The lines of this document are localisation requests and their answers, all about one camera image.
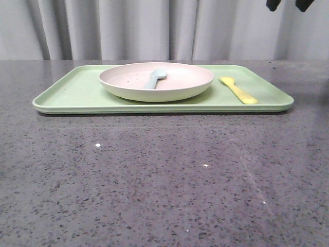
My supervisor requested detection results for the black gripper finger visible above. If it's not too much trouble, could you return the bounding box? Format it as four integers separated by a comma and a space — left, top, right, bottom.
266, 0, 281, 11
295, 0, 314, 12

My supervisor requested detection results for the yellow plastic fork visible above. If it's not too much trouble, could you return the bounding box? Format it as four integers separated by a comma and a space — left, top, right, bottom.
218, 77, 258, 104

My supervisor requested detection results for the pale pink round plate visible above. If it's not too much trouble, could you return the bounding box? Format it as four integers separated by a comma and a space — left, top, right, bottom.
99, 62, 214, 102

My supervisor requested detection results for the light blue plastic spoon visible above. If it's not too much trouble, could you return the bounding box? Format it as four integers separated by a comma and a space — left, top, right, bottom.
143, 68, 167, 90

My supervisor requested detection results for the light green plastic tray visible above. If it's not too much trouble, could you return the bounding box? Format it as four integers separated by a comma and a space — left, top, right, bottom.
33, 64, 294, 114

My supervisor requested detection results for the grey pleated curtain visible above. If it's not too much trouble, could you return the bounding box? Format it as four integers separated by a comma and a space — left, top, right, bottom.
1, 1, 328, 61

